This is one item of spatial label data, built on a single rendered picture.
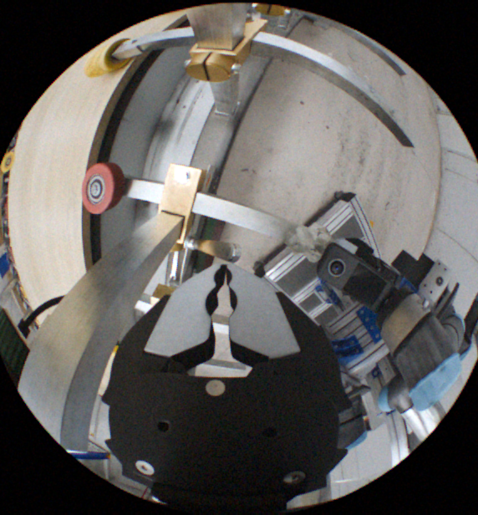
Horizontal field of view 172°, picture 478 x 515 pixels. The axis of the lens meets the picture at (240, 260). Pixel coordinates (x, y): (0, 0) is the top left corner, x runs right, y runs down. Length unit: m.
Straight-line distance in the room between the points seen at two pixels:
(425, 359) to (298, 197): 1.14
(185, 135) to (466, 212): 2.89
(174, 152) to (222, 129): 0.17
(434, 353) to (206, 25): 0.34
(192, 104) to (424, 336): 0.65
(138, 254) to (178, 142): 0.42
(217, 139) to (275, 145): 0.77
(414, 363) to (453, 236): 2.55
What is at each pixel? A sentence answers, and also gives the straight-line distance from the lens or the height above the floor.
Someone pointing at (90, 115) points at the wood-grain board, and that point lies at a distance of 0.35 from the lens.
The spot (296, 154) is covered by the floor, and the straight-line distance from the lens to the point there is 1.19.
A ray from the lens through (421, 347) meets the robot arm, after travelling 0.21.
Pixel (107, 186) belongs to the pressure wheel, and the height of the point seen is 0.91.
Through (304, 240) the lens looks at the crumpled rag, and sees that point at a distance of 0.28.
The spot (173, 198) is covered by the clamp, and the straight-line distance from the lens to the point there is 0.26.
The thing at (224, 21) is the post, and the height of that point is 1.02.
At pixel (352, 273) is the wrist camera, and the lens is 0.22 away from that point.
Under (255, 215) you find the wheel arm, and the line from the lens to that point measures 0.27.
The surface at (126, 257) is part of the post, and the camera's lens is 0.15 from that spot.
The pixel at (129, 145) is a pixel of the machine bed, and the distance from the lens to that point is 0.47.
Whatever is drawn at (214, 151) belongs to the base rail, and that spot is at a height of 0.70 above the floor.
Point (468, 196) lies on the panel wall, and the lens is 2.91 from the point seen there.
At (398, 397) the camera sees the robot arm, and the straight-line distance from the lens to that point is 0.37.
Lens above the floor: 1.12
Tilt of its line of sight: 62 degrees down
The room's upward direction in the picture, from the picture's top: 175 degrees clockwise
